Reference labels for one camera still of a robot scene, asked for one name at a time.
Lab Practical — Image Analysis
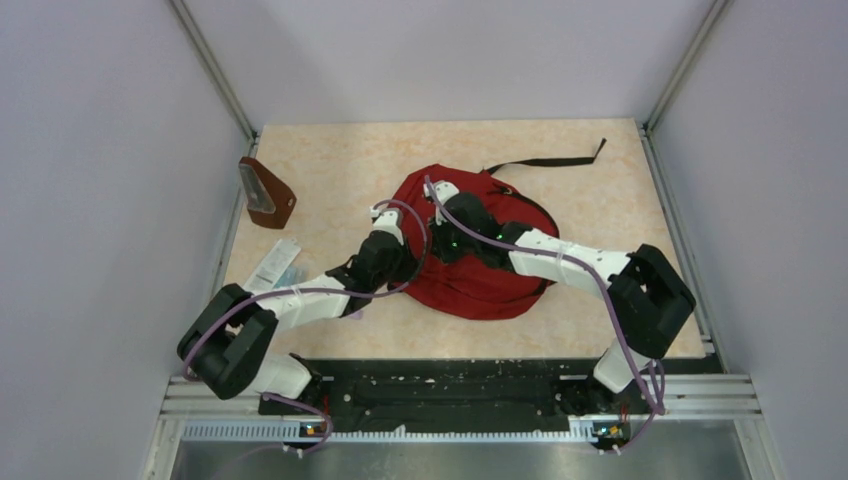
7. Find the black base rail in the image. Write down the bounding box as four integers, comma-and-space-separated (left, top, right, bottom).
254, 357, 654, 435

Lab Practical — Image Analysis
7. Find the brown leather case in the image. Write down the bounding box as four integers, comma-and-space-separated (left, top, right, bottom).
238, 157, 298, 230

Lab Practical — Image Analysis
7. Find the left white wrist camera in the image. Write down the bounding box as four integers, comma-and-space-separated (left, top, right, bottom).
370, 207, 405, 245

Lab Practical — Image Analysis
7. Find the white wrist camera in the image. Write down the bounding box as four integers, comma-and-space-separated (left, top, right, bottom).
370, 207, 405, 245
423, 180, 460, 206

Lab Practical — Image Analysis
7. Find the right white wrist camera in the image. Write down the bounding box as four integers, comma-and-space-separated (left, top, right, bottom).
423, 180, 460, 206

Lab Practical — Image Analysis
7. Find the white packaged card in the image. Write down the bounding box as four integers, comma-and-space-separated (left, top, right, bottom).
243, 239, 301, 293

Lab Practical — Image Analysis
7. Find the red backpack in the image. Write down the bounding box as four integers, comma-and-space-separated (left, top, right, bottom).
393, 164, 560, 320

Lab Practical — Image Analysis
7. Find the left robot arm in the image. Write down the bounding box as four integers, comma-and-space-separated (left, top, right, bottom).
177, 227, 416, 414

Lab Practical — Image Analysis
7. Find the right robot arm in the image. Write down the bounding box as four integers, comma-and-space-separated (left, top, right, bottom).
420, 182, 696, 412

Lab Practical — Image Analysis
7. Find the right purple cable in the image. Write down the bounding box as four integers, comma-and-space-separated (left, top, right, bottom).
423, 175, 667, 455

